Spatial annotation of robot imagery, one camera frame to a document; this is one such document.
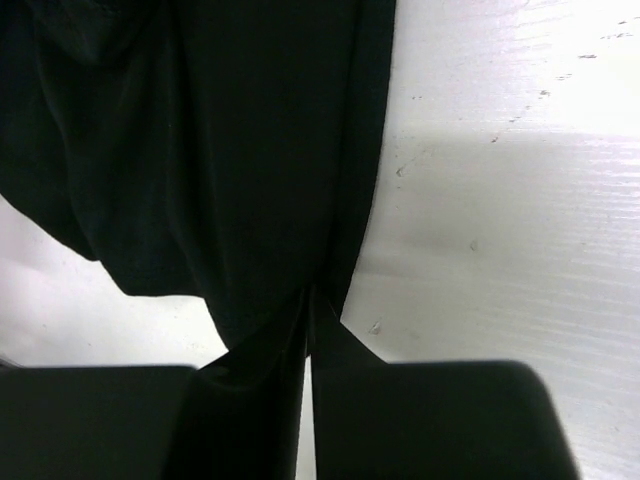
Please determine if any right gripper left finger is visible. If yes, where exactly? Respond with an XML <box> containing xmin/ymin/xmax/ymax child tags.
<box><xmin>162</xmin><ymin>291</ymin><xmax>308</xmax><ymax>479</ymax></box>

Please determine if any black tank top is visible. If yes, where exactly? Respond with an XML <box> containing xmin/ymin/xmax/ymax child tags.
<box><xmin>1</xmin><ymin>1</ymin><xmax>396</xmax><ymax>347</ymax></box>

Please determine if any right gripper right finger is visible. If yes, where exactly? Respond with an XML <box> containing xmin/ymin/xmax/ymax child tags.
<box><xmin>309</xmin><ymin>292</ymin><xmax>578</xmax><ymax>479</ymax></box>

